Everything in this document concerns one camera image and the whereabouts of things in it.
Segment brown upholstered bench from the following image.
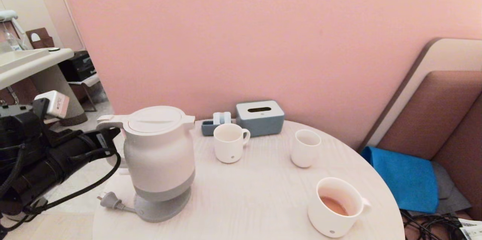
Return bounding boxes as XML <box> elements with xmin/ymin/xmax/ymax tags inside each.
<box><xmin>356</xmin><ymin>38</ymin><xmax>482</xmax><ymax>222</ymax></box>

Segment white hair dryer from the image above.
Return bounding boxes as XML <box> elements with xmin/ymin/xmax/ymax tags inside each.
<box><xmin>0</xmin><ymin>11</ymin><xmax>27</xmax><ymax>50</ymax></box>

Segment grey tissue box white lid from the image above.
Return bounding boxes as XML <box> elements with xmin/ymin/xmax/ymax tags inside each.
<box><xmin>236</xmin><ymin>101</ymin><xmax>285</xmax><ymax>137</ymax></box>

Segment grey kettle base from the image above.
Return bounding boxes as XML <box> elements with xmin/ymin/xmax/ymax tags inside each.
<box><xmin>134</xmin><ymin>187</ymin><xmax>191</xmax><ymax>223</ymax></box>

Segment brown tissue holder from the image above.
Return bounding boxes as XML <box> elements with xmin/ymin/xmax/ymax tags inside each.
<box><xmin>26</xmin><ymin>29</ymin><xmax>56</xmax><ymax>50</ymax></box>

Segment black box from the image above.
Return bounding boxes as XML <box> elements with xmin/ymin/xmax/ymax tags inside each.
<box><xmin>59</xmin><ymin>52</ymin><xmax>98</xmax><ymax>83</ymax></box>

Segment chrome drain pipe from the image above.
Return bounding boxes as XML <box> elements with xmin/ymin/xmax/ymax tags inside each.
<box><xmin>6</xmin><ymin>87</ymin><xmax>19</xmax><ymax>106</ymax></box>

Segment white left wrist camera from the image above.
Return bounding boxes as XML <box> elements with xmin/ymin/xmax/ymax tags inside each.
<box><xmin>35</xmin><ymin>90</ymin><xmax>70</xmax><ymax>119</ymax></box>

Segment beige sink pedestal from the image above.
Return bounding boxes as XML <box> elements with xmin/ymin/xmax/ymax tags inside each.
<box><xmin>30</xmin><ymin>65</ymin><xmax>88</xmax><ymax>127</ymax></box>

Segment small grey tray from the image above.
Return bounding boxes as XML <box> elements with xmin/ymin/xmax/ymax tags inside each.
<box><xmin>201</xmin><ymin>120</ymin><xmax>238</xmax><ymax>137</ymax></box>

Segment white sink counter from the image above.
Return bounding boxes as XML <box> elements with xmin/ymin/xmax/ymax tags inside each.
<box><xmin>0</xmin><ymin>49</ymin><xmax>75</xmax><ymax>92</ymax></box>

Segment grey seat cushion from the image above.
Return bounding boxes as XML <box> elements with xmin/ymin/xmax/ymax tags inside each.
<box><xmin>409</xmin><ymin>161</ymin><xmax>471</xmax><ymax>216</ymax></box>

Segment black floor cables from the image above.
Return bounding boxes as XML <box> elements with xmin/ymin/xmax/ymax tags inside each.
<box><xmin>400</xmin><ymin>210</ymin><xmax>467</xmax><ymax>240</ymax></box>

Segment white electric kettle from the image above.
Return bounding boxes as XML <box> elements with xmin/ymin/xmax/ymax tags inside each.
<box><xmin>97</xmin><ymin>106</ymin><xmax>196</xmax><ymax>202</ymax></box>

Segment small white ribbed mug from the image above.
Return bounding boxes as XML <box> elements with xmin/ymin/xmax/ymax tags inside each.
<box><xmin>214</xmin><ymin>124</ymin><xmax>251</xmax><ymax>164</ymax></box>

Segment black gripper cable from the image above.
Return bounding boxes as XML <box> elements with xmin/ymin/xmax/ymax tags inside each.
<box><xmin>0</xmin><ymin>150</ymin><xmax>122</xmax><ymax>233</ymax></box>

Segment blue cloth bag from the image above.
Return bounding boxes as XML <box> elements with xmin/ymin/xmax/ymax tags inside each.
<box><xmin>360</xmin><ymin>147</ymin><xmax>439</xmax><ymax>214</ymax></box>

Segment clear glass bottle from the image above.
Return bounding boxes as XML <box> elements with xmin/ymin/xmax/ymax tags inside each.
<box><xmin>6</xmin><ymin>32</ymin><xmax>24</xmax><ymax>52</ymax></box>

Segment metal rack with white towel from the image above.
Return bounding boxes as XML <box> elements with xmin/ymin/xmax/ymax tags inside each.
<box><xmin>69</xmin><ymin>74</ymin><xmax>102</xmax><ymax>113</ymax></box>

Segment large white ribbed mug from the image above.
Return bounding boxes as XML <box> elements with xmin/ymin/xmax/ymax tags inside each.
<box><xmin>308</xmin><ymin>177</ymin><xmax>371</xmax><ymax>238</ymax></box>

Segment white printed paper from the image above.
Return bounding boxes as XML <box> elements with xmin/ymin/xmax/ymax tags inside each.
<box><xmin>458</xmin><ymin>219</ymin><xmax>482</xmax><ymax>240</ymax></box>

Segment white cup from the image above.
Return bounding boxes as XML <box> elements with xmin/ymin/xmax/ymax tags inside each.
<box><xmin>291</xmin><ymin>130</ymin><xmax>322</xmax><ymax>168</ymax></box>

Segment grey power plug with cord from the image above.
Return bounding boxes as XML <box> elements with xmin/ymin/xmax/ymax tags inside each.
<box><xmin>99</xmin><ymin>191</ymin><xmax>137</xmax><ymax>213</ymax></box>

